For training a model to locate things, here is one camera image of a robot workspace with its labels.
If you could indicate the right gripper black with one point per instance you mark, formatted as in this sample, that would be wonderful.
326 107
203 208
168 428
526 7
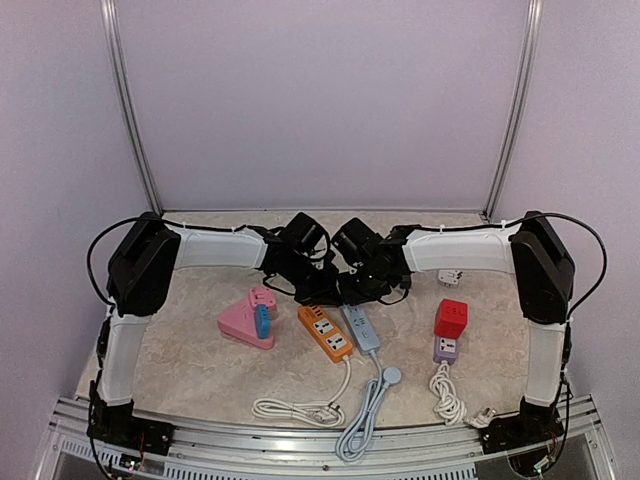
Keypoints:
360 288

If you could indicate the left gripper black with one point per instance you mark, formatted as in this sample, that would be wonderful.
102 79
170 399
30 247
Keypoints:
327 294

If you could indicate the light blue power strip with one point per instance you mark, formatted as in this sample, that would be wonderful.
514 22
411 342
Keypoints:
361 329

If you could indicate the orange power strip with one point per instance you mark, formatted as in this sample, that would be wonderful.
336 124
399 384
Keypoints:
327 334

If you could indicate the white plug adapter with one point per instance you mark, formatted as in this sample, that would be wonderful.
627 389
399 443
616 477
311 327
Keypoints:
449 278

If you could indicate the red cube socket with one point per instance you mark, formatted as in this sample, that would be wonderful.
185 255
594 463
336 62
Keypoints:
451 319

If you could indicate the purple power strip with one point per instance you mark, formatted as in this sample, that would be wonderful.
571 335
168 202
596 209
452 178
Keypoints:
445 350

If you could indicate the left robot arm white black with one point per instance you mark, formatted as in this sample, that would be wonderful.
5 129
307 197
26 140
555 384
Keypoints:
141 269

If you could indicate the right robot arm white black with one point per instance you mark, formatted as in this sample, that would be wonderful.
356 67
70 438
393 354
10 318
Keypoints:
529 250

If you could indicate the pink square plug adapter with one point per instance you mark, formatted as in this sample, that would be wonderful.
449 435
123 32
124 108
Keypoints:
262 295

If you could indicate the blue plug adapter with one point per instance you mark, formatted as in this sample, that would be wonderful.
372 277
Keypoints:
262 317

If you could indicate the pink triangular socket base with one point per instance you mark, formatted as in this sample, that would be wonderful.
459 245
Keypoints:
238 322

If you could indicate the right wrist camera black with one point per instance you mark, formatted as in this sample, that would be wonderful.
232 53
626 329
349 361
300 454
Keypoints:
355 241

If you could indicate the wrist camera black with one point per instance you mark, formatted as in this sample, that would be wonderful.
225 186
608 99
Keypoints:
306 236
355 241

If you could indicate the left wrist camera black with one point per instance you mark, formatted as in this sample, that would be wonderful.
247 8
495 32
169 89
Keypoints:
306 236

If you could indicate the right aluminium corner post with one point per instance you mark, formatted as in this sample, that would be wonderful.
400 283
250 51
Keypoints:
517 106

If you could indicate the aluminium corner post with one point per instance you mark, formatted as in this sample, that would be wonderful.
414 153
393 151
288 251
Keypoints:
517 106
116 55

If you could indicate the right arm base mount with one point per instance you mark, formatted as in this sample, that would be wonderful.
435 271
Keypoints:
532 424

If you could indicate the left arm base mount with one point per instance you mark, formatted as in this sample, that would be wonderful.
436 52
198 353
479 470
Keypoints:
116 425

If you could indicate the aluminium front rail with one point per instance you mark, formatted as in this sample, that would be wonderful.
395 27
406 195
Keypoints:
212 450

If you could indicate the left aluminium corner post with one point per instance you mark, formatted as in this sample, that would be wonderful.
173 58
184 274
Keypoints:
116 55

